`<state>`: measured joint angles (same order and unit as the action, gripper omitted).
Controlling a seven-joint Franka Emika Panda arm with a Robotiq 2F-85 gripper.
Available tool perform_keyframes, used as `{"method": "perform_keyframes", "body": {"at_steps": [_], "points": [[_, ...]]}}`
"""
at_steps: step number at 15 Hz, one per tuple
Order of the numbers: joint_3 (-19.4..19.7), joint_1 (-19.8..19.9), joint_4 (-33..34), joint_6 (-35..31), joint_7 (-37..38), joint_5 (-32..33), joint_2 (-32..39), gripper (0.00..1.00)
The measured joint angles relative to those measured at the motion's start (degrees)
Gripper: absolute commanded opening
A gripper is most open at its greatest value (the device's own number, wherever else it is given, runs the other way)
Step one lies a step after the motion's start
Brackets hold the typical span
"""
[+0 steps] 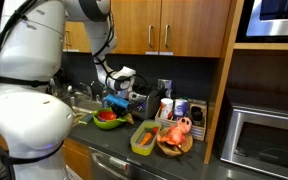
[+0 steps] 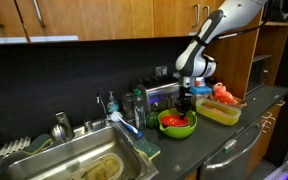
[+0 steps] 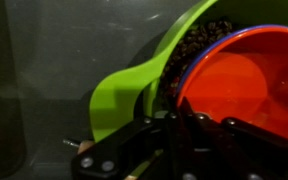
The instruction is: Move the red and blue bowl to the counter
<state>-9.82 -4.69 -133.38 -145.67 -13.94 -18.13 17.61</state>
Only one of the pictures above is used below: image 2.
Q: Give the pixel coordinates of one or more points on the yellow plastic container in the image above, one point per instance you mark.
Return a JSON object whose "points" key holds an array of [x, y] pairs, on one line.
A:
{"points": [[228, 120]]}

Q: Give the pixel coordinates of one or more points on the countertop microwave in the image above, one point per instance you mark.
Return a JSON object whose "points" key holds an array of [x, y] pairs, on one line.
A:
{"points": [[258, 72]]}

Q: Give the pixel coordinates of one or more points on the stainless dishwasher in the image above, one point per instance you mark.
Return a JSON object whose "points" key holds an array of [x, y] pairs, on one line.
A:
{"points": [[231, 161]]}

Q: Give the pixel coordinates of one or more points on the silver toaster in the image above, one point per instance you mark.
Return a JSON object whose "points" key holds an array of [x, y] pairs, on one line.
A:
{"points": [[160, 93]]}

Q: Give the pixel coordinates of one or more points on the soap dispenser bottle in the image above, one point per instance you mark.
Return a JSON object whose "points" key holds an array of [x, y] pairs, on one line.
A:
{"points": [[112, 105]]}

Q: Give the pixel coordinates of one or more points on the small sink tap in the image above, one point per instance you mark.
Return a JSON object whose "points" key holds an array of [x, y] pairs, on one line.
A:
{"points": [[105, 121]]}

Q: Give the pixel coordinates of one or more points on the blue white dish brush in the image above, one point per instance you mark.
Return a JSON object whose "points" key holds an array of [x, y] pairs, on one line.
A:
{"points": [[117, 117]]}

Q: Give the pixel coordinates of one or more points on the white dish rack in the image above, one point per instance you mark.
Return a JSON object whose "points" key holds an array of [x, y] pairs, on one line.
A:
{"points": [[14, 146]]}

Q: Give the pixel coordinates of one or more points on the green mixing bowl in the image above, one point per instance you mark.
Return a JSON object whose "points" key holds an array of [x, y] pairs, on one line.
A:
{"points": [[178, 132]]}

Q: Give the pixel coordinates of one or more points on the chrome faucet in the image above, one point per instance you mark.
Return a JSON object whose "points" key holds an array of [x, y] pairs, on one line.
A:
{"points": [[62, 130]]}

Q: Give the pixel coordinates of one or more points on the glass jar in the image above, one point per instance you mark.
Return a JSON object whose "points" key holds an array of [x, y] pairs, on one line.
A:
{"points": [[127, 101]]}

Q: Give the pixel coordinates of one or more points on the orange toy carrot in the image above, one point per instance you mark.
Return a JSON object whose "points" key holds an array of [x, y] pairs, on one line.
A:
{"points": [[214, 109]]}

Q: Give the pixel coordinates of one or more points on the red and blue bowl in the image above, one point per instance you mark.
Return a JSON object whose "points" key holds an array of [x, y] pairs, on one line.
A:
{"points": [[174, 121]]}

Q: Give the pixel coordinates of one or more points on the stainless steel sink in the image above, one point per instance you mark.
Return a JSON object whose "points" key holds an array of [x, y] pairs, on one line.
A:
{"points": [[62, 161]]}

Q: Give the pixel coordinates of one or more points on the plastic tub in sink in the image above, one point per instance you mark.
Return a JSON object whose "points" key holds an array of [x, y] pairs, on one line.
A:
{"points": [[107, 167]]}

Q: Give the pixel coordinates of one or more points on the green sponge behind sink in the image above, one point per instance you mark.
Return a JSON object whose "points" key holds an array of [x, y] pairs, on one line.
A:
{"points": [[37, 144]]}

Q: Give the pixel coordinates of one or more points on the upper wooden cabinets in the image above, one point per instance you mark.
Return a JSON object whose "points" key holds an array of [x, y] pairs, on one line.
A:
{"points": [[39, 21]]}

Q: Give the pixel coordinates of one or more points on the wicker basket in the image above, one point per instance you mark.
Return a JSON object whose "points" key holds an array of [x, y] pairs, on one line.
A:
{"points": [[234, 101]]}

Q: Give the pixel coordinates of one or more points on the green toy pepper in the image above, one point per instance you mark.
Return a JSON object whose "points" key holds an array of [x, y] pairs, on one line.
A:
{"points": [[152, 120]]}

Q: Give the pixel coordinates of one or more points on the clear plastic bottle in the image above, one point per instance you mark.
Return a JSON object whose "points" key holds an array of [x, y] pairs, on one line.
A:
{"points": [[139, 109]]}

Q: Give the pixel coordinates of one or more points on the green yellow sponge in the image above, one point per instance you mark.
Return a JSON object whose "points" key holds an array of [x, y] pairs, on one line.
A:
{"points": [[149, 150]]}

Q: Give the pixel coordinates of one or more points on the wall power outlet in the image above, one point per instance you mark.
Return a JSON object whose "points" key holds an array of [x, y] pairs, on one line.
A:
{"points": [[161, 71]]}

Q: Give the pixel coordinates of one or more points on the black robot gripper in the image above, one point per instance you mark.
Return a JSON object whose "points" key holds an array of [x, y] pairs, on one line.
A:
{"points": [[184, 101]]}

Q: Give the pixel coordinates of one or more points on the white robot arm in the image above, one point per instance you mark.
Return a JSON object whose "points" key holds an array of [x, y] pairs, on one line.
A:
{"points": [[231, 15]]}

